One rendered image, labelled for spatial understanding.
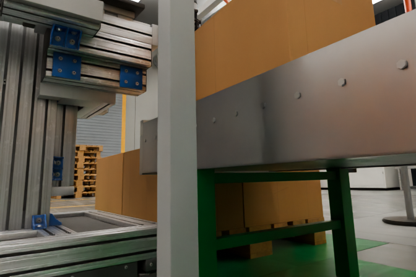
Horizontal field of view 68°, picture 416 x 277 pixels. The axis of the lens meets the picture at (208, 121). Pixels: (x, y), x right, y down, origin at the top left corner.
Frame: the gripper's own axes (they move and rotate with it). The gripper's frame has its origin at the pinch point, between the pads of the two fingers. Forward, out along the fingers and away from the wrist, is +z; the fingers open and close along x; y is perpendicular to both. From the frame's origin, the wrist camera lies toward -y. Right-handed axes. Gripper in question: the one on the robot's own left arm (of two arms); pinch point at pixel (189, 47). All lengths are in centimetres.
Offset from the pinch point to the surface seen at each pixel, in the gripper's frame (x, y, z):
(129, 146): 264, -974, -51
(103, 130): 165, -952, -101
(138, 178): -22, -16, 70
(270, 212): 36, 16, 88
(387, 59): -31, 119, 54
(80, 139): 90, -945, -67
